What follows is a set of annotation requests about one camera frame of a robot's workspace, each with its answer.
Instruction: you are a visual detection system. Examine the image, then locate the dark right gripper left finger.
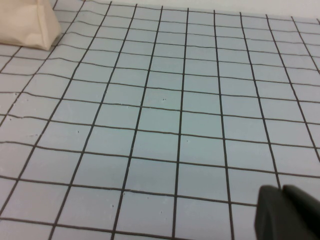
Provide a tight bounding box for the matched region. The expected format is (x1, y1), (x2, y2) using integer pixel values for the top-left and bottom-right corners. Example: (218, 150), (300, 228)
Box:
(254, 184), (309, 240)

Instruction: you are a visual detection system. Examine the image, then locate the cream paper bag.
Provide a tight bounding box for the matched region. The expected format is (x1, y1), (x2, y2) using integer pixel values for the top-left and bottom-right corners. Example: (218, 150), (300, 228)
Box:
(0, 0), (62, 50)

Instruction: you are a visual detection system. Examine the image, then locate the blue grid-lined table mat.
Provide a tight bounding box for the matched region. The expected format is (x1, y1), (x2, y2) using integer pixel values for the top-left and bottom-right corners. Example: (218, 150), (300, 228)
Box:
(0, 0), (320, 240)

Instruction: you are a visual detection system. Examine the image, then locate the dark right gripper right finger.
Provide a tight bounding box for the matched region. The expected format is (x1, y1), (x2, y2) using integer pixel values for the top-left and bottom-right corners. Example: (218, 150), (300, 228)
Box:
(280, 184), (320, 240)

